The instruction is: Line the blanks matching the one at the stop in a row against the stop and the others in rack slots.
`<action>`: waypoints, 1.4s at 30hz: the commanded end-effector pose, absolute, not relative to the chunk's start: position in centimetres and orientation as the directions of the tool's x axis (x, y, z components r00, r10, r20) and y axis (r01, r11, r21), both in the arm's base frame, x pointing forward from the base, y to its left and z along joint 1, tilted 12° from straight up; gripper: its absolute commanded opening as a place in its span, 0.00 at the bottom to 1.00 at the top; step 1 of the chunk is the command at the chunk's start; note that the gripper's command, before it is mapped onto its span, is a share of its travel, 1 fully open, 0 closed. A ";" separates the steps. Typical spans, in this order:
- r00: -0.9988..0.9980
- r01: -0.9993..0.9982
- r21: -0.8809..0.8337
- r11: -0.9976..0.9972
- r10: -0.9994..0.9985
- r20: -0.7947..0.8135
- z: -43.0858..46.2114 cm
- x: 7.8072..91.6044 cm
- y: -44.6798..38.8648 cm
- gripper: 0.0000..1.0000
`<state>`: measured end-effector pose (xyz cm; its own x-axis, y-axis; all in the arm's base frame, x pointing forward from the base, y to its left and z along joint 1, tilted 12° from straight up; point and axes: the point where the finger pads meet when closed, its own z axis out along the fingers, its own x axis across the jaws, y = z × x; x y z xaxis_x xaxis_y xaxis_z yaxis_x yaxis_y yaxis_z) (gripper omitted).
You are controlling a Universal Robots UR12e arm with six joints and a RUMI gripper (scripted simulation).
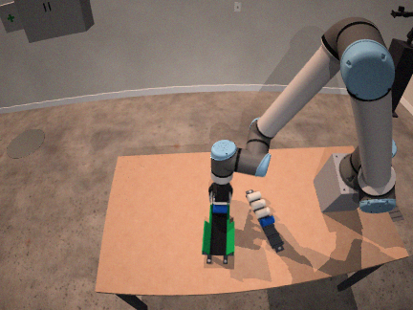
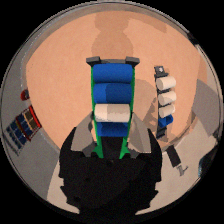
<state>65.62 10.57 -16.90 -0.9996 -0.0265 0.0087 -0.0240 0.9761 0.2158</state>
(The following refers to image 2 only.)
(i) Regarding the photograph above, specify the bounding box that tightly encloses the white plastic bar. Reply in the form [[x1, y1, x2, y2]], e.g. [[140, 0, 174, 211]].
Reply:
[[156, 76, 176, 91], [158, 90, 176, 106], [95, 104, 130, 122], [158, 103, 175, 118]]

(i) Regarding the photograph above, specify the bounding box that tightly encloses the blue plastic bar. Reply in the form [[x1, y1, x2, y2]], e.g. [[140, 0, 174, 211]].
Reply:
[[97, 122, 128, 137], [158, 115, 173, 128], [93, 83, 132, 104], [93, 63, 133, 84]]

